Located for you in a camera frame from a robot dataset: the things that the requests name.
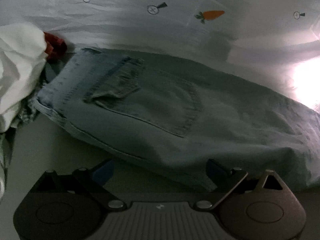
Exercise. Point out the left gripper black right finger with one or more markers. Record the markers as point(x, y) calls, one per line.
point(226, 181)

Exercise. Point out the blue denim jeans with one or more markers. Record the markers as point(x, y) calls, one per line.
point(171, 115)

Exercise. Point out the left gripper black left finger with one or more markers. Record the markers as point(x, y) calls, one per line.
point(82, 187)

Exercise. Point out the white shirt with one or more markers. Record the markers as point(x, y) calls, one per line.
point(23, 58)

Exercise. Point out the white carrot print sheet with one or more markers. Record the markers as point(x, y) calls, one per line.
point(274, 43)

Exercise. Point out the red garment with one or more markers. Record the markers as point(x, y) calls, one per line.
point(56, 47)

